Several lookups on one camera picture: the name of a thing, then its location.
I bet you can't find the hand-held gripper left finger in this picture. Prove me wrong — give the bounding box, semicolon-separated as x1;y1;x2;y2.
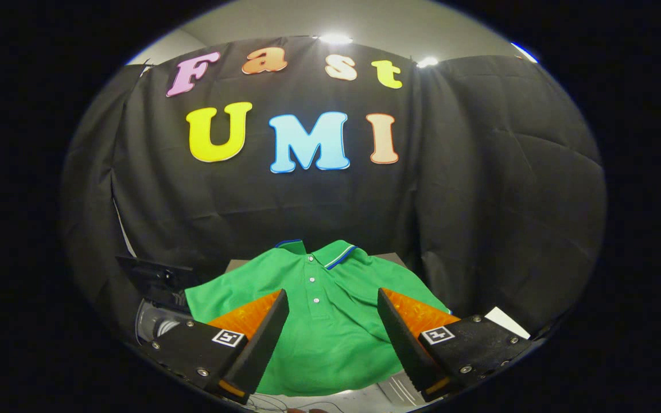
147;289;290;405

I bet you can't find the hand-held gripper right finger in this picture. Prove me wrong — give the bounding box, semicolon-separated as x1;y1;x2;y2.
377;287;533;402

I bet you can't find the green polo shirt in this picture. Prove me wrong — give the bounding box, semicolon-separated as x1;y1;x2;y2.
185;239;452;398

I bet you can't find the grey washing machine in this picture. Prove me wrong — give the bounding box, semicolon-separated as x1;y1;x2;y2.
135;298;193;346

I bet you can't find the beige cabinet with dark top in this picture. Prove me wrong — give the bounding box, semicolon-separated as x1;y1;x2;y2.
224;251;423;411

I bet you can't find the black backdrop cloth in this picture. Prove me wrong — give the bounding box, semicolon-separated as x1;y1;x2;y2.
61;36;606;345

